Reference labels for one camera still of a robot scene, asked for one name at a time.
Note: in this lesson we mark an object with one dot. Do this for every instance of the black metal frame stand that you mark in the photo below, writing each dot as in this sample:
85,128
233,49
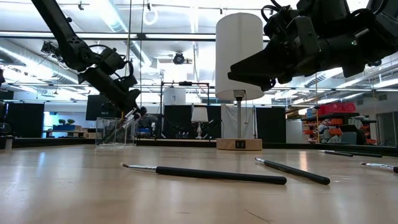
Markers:
161,109

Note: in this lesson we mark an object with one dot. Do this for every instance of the black partition panel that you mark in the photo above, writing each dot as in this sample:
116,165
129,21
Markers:
25,119
270,124

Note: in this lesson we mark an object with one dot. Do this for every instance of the black ceiling camera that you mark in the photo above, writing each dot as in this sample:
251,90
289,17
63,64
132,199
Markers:
178,58

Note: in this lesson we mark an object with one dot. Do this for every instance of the dark storage shelf rack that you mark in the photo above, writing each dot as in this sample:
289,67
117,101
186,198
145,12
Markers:
339,130

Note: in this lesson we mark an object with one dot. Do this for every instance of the clear acrylic container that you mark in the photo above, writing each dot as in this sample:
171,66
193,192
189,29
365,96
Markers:
109,124

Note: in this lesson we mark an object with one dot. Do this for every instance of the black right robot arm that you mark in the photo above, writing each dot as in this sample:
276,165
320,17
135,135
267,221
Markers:
357,40

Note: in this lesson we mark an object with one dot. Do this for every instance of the black background monitor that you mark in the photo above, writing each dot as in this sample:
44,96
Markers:
93,107

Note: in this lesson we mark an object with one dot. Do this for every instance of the white shade wooden base lamp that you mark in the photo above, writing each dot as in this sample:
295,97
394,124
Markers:
239,56

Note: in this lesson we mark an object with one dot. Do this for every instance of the white hanging cloth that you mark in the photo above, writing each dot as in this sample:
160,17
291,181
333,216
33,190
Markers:
231,121

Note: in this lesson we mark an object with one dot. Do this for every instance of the red storage bins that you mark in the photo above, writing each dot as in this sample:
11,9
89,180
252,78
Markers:
335,109

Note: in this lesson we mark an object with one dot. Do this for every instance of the blue box with plants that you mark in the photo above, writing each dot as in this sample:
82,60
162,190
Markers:
63,126

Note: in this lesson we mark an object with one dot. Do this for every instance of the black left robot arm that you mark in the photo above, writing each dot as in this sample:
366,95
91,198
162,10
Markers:
62,34

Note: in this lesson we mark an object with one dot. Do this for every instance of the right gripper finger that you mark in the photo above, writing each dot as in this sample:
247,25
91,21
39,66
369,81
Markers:
255,70
269,85

